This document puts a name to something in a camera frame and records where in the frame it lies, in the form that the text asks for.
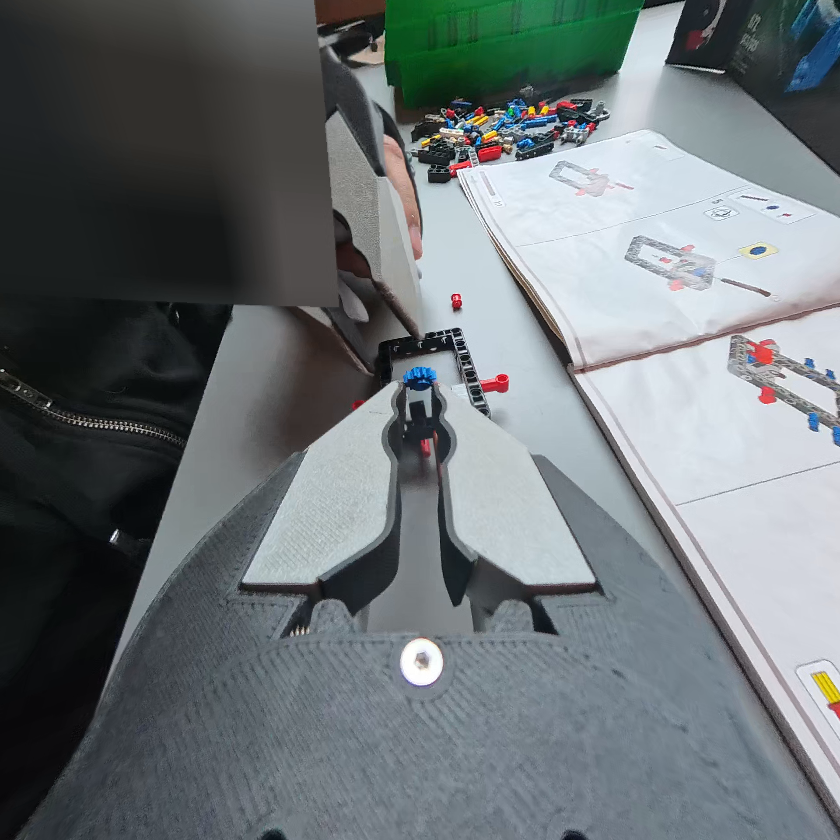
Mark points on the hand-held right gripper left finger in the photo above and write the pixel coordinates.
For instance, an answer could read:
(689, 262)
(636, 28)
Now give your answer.
(321, 518)

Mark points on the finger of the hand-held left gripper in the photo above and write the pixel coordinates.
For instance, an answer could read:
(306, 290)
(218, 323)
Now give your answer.
(358, 197)
(348, 341)

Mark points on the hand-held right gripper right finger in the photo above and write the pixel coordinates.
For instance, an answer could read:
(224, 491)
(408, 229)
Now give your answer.
(512, 518)

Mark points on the blue lego gear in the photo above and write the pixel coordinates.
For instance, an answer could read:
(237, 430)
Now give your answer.
(420, 375)

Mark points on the black lego frame assembly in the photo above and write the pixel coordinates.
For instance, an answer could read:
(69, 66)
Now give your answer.
(459, 348)

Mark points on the pile of loose lego pieces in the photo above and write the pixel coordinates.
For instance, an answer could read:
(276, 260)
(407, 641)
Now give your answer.
(512, 131)

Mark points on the lego instruction booklet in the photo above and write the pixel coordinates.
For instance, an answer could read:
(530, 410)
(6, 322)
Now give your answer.
(656, 197)

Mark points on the lego set box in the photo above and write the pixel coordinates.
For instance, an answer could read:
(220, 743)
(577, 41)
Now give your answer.
(787, 65)

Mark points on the person's left hand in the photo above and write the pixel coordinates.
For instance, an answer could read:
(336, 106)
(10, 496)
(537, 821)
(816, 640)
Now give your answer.
(407, 203)

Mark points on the green plastic bin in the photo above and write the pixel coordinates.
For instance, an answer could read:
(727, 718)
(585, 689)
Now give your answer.
(512, 46)

